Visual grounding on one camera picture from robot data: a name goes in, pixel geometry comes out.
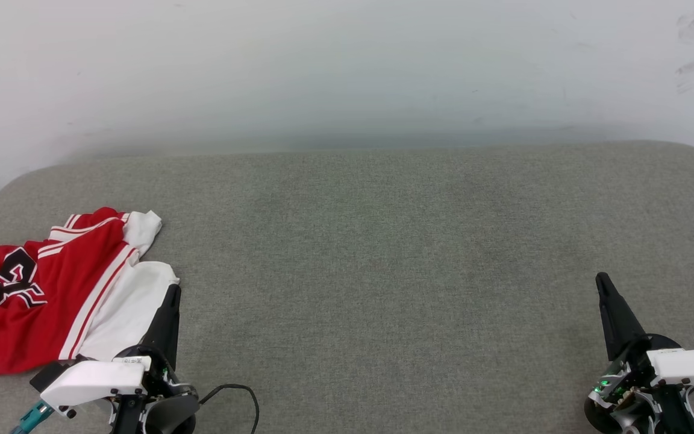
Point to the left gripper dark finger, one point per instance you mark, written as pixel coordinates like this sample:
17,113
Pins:
166,325

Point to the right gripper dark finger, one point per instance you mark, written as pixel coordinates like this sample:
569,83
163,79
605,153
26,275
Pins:
617,319

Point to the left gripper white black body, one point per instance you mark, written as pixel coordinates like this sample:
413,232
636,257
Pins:
100,380

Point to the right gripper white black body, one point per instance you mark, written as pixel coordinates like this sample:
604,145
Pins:
690,367

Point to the red and white basketball jersey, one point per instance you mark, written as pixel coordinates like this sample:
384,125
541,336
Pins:
52,301

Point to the grey fabric sofa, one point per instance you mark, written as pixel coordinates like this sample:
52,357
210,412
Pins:
383,271

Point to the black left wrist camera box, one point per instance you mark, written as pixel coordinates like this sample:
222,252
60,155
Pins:
49,375

